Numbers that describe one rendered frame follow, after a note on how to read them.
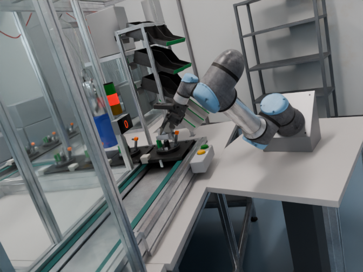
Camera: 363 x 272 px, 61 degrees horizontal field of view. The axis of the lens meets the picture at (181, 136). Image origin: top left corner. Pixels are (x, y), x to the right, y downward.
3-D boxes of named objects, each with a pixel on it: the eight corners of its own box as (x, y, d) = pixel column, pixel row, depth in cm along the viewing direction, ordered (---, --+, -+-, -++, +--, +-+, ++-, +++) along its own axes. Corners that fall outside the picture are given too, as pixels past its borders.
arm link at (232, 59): (233, 33, 106) (213, 59, 154) (214, 59, 106) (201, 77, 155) (260, 52, 106) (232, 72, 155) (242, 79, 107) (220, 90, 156)
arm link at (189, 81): (196, 81, 147) (182, 72, 149) (186, 100, 152) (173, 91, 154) (202, 79, 154) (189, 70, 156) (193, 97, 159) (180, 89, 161)
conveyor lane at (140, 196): (198, 156, 180) (194, 140, 178) (136, 256, 106) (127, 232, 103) (155, 161, 191) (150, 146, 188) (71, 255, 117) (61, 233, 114)
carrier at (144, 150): (156, 147, 187) (150, 128, 184) (139, 164, 166) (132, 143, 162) (122, 152, 196) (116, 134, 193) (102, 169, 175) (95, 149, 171)
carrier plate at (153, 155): (195, 142, 178) (194, 138, 177) (182, 160, 157) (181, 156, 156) (158, 147, 187) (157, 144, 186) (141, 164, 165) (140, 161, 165)
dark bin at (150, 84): (190, 95, 191) (192, 84, 187) (181, 101, 180) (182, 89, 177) (152, 83, 201) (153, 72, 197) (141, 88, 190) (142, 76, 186)
